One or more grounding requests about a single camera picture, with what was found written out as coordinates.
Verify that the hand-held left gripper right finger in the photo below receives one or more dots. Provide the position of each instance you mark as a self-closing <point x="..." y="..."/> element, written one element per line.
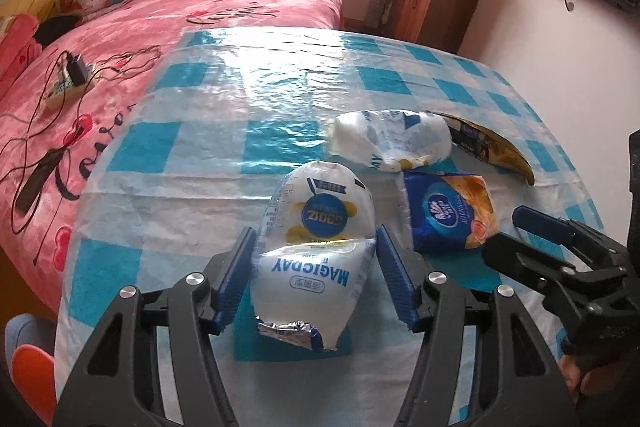
<point x="395" y="277"/>

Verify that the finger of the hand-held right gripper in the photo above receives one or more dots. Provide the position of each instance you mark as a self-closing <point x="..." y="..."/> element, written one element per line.
<point x="520" y="259"/>
<point x="542" y="222"/>

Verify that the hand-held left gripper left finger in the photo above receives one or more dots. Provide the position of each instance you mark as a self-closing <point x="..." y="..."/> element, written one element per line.
<point x="235" y="277"/>

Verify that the white bread packet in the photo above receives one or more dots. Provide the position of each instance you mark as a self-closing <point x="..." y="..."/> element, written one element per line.
<point x="395" y="137"/>
<point x="310" y="277"/>

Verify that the blue orange tissue packet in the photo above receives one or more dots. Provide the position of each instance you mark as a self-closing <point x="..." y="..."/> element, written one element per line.
<point x="445" y="212"/>

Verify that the person's right hand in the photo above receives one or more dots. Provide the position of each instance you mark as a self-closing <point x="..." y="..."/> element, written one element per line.
<point x="595" y="374"/>

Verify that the dark packet with yellow edge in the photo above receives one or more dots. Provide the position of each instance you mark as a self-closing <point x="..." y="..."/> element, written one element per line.
<point x="500" y="152"/>

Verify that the crumpled white bread packet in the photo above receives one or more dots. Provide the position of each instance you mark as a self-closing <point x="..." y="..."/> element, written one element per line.
<point x="395" y="137"/>

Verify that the blue white checked tablecloth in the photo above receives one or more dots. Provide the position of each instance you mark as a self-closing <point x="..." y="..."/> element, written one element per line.
<point x="280" y="87"/>

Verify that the dark power bank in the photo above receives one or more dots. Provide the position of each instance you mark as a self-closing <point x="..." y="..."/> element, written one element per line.
<point x="37" y="182"/>

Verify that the blue orange slipper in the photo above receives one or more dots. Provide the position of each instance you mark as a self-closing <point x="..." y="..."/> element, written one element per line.
<point x="30" y="367"/>

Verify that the brown wooden cabinet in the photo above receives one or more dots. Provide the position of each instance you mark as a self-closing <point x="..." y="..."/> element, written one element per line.
<point x="430" y="2"/>

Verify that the white power strip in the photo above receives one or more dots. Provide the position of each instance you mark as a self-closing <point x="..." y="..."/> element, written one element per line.
<point x="62" y="91"/>

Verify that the black charger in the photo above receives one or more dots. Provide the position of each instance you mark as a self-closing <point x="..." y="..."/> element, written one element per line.
<point x="79" y="68"/>

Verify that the pink bed cover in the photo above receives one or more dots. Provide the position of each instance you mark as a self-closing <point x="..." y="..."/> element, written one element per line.
<point x="150" y="17"/>

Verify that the black cloth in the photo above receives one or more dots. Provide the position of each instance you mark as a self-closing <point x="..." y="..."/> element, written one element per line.
<point x="55" y="29"/>

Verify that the folded pink blanket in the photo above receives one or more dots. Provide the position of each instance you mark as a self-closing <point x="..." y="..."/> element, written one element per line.
<point x="15" y="47"/>

